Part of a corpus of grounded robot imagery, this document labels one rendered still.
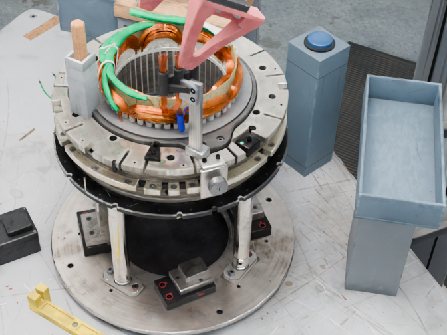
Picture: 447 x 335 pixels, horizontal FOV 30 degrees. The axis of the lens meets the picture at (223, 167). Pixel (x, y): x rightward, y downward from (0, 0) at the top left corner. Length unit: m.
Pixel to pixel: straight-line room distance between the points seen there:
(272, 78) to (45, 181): 0.49
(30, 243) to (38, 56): 0.52
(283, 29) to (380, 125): 1.99
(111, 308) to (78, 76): 0.37
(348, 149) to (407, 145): 1.49
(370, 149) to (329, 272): 0.25
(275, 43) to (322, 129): 1.70
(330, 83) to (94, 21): 0.40
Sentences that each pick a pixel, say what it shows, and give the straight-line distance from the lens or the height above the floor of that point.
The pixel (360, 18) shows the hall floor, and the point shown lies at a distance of 3.30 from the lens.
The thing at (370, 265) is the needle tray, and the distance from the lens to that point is 1.27.
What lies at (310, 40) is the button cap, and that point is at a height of 1.04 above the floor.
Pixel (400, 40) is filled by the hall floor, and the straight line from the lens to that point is 3.21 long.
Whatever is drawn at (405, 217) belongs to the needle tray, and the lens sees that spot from 1.08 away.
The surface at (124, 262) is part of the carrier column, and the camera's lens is 1.23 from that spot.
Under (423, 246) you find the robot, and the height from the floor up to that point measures 0.62.
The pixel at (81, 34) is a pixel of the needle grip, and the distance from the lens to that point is 1.04.
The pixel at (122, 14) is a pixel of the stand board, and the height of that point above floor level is 1.05.
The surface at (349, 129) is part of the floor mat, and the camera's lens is 2.76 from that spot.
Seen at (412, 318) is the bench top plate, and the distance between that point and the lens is 1.31.
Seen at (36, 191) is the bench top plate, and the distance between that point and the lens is 1.46.
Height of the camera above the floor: 1.81
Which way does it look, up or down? 44 degrees down
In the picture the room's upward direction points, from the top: 2 degrees clockwise
